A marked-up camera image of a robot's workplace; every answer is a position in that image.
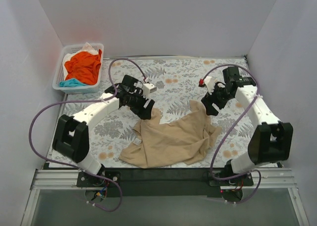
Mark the teal t shirt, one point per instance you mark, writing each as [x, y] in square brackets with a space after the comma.
[73, 82]

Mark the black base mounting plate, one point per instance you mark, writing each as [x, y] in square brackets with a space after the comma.
[171, 182]

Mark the white plastic laundry basket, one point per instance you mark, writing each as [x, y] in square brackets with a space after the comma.
[60, 72]

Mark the white t shirt in basket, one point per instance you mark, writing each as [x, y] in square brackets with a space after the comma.
[88, 48]

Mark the beige t shirt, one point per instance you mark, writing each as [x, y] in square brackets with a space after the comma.
[186, 140]

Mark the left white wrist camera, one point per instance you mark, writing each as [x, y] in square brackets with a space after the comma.
[148, 88]

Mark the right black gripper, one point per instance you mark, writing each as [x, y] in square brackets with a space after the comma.
[211, 101]

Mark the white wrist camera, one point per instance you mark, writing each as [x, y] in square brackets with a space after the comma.
[148, 88]
[209, 83]

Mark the aluminium frame rail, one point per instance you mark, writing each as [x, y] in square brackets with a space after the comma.
[163, 197]

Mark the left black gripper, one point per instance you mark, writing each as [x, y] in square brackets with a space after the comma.
[142, 106]

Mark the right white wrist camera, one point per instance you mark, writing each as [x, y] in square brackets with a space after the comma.
[209, 83]

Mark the orange t shirt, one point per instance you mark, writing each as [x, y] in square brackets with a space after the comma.
[84, 67]

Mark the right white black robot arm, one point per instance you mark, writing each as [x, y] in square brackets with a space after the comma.
[272, 138]

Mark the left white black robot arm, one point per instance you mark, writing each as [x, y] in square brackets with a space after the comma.
[71, 138]

